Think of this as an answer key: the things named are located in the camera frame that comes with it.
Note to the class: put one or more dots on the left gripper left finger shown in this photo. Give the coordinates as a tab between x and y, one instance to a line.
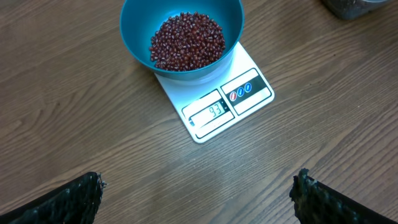
77	201

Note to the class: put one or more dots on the clear plastic container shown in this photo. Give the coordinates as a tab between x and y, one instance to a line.
352	9

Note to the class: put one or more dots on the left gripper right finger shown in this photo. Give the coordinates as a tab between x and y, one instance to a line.
315	202

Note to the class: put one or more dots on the white kitchen scale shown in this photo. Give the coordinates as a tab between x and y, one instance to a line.
213	103

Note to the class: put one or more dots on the red beans in bowl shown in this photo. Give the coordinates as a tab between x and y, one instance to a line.
187	42

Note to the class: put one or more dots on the blue bowl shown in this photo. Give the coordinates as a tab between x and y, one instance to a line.
140	19

